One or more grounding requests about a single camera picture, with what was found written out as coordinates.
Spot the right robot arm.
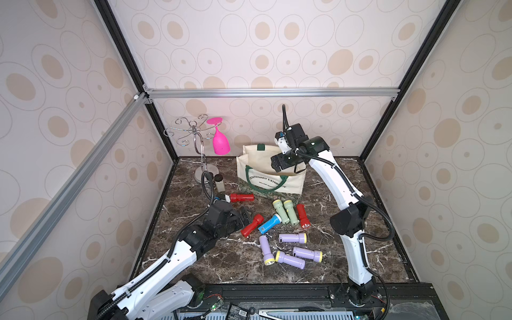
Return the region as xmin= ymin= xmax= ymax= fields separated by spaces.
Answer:
xmin=271 ymin=105 xmax=395 ymax=307

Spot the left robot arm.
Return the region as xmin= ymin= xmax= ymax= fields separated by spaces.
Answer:
xmin=87 ymin=171 xmax=250 ymax=319

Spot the cream canvas tote bag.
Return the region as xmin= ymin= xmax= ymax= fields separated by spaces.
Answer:
xmin=237 ymin=144 xmax=306 ymax=201

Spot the blue flashlight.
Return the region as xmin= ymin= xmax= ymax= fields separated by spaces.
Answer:
xmin=258 ymin=214 xmax=282 ymax=235

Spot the left green flashlight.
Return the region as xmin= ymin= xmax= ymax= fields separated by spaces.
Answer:
xmin=272 ymin=199 xmax=290 ymax=224

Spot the green flashlight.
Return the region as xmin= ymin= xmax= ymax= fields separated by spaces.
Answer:
xmin=283 ymin=200 xmax=299 ymax=225
xmin=272 ymin=199 xmax=290 ymax=224

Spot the right green flashlight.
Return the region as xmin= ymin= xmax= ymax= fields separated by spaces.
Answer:
xmin=283 ymin=200 xmax=299 ymax=225

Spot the purple flashlight diagonal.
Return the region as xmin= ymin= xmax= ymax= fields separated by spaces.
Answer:
xmin=259 ymin=235 xmax=275 ymax=266

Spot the purple flashlight bottom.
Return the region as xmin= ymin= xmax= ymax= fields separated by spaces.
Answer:
xmin=275 ymin=251 xmax=305 ymax=269

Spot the purple flashlight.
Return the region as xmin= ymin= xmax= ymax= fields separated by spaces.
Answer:
xmin=279 ymin=233 xmax=307 ymax=244
xmin=293 ymin=247 xmax=323 ymax=263
xmin=275 ymin=251 xmax=305 ymax=269

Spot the purple flashlight upper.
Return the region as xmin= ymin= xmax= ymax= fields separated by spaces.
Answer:
xmin=279 ymin=233 xmax=307 ymax=244

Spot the small red flashlight right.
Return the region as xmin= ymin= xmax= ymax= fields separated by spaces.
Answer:
xmin=297 ymin=204 xmax=311 ymax=229

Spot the pink plastic wine glass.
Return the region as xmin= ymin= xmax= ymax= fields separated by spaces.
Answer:
xmin=207 ymin=117 xmax=231 ymax=155

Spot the purple flashlight right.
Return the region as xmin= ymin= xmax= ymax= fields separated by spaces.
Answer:
xmin=293 ymin=247 xmax=323 ymax=263

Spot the chrome wine glass rack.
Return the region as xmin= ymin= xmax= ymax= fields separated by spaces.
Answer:
xmin=163 ymin=113 xmax=219 ymax=183

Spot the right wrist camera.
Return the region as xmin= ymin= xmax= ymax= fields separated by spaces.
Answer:
xmin=274 ymin=131 xmax=291 ymax=154

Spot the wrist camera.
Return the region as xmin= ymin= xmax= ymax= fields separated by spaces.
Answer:
xmin=216 ymin=193 xmax=231 ymax=203
xmin=274 ymin=131 xmax=291 ymax=154

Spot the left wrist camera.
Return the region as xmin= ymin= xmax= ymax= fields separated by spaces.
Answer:
xmin=216 ymin=193 xmax=231 ymax=203

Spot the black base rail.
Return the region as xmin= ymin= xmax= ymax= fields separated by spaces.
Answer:
xmin=105 ymin=283 xmax=449 ymax=320

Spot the horizontal aluminium rail back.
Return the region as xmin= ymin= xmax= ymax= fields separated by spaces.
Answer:
xmin=147 ymin=87 xmax=400 ymax=99

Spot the aluminium rail left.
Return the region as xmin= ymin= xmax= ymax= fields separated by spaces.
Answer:
xmin=1 ymin=92 xmax=149 ymax=299

